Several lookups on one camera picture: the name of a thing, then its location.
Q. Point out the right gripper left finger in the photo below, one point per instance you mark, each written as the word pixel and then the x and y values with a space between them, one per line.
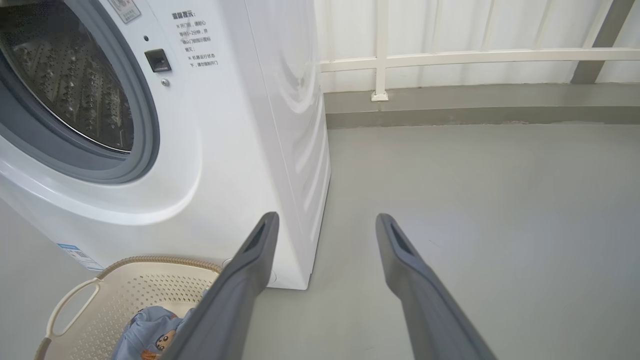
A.
pixel 225 310

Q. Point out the blue energy label sticker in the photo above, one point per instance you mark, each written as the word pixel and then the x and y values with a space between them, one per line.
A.
pixel 80 257

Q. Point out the white front-load washing machine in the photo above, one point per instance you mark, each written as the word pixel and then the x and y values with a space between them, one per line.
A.
pixel 225 150

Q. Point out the cream perforated laundry basket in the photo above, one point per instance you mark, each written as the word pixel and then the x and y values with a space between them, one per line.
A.
pixel 130 290

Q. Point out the blue cartoon print clothes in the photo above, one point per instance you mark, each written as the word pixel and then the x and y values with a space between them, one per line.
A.
pixel 145 332

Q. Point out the black door latch slot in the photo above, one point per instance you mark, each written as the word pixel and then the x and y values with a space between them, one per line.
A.
pixel 158 60

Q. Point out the grey warning sticker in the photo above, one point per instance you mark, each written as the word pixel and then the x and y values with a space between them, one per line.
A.
pixel 124 10

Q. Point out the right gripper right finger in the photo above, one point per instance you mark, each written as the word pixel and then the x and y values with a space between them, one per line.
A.
pixel 430 315

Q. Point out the white metal railing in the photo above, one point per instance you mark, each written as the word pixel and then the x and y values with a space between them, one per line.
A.
pixel 450 57

